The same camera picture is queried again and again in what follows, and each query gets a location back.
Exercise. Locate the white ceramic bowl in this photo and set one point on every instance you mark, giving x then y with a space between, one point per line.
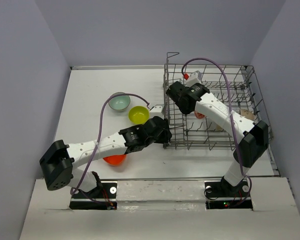
214 127
247 114

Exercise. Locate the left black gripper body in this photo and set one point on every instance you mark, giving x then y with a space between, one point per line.
162 138

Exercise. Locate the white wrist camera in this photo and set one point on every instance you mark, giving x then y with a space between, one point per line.
193 78
156 111

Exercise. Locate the orange square plastic bowl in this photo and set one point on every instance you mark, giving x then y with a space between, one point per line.
115 160

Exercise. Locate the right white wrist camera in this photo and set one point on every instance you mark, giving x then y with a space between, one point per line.
193 78

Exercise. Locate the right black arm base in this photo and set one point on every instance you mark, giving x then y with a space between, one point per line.
217 199

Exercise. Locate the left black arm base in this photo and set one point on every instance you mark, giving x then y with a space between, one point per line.
101 200

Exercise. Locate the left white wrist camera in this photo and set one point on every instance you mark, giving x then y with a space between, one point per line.
156 111

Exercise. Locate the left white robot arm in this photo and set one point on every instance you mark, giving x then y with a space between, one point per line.
61 163

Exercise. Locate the grey wire dish rack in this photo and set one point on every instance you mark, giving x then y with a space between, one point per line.
235 92

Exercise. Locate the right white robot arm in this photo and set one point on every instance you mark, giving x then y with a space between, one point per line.
251 139

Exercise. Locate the orange patterned glass bowl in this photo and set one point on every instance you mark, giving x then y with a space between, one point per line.
199 115

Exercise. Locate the lime green bowl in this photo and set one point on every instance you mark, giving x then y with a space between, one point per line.
138 115

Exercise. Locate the celadon green ceramic bowl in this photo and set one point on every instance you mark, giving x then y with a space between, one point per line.
119 102

